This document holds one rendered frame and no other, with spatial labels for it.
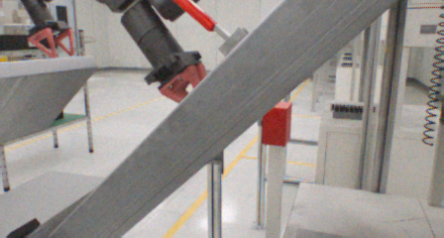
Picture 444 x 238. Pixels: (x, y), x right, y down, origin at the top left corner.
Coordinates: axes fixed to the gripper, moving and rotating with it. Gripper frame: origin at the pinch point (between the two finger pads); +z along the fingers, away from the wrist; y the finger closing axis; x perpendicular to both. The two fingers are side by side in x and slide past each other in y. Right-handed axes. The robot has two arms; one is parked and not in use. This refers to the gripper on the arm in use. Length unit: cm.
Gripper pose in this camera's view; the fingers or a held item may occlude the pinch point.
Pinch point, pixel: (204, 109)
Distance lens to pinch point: 55.8
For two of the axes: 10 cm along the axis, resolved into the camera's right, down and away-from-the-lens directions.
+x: -7.4, 5.5, 4.0
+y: 3.4, -2.1, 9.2
